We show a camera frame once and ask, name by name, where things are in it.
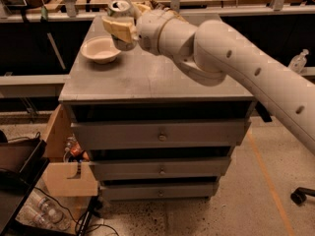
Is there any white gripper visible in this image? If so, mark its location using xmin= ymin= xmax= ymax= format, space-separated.
xmin=101 ymin=3 xmax=197 ymax=62

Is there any green 7up soda can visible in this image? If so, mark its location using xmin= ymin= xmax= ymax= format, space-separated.
xmin=107 ymin=0 xmax=136 ymax=51

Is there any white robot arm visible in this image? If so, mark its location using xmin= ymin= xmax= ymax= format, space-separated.
xmin=102 ymin=10 xmax=315 ymax=153

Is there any white paper bowl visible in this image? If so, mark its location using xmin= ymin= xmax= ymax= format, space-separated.
xmin=80 ymin=36 xmax=120 ymax=64

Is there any crumpled chip bag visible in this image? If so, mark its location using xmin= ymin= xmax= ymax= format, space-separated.
xmin=144 ymin=0 xmax=185 ymax=22

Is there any metal railing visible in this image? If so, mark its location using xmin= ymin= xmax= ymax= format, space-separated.
xmin=0 ymin=0 xmax=315 ymax=24

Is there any grey drawer cabinet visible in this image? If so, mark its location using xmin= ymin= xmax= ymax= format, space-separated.
xmin=58 ymin=13 xmax=266 ymax=202

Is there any top grey drawer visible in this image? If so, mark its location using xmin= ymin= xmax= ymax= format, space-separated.
xmin=71 ymin=119 xmax=250 ymax=150

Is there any grey drawer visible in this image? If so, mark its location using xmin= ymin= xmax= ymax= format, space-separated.
xmin=71 ymin=119 xmax=250 ymax=150
xmin=100 ymin=182 xmax=219 ymax=201
xmin=90 ymin=156 xmax=230 ymax=181

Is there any middle grey drawer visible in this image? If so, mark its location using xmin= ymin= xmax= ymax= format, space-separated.
xmin=90 ymin=156 xmax=230 ymax=181

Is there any clear sanitizer bottle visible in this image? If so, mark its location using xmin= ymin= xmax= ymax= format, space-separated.
xmin=288 ymin=49 xmax=309 ymax=74

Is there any wooden crate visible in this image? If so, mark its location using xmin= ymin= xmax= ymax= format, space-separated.
xmin=42 ymin=104 xmax=97 ymax=197

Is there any bottom grey drawer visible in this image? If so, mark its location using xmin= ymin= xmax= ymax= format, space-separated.
xmin=100 ymin=182 xmax=219 ymax=201

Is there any black cart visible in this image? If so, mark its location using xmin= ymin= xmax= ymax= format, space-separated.
xmin=0 ymin=130 xmax=51 ymax=236

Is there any plastic water bottle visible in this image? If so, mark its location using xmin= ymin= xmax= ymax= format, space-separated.
xmin=23 ymin=206 xmax=71 ymax=232
xmin=30 ymin=191 xmax=64 ymax=224

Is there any black office chair base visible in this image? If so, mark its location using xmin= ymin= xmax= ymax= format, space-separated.
xmin=290 ymin=187 xmax=315 ymax=206

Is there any black cable on floor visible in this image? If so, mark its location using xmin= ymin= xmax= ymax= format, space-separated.
xmin=32 ymin=185 xmax=121 ymax=236

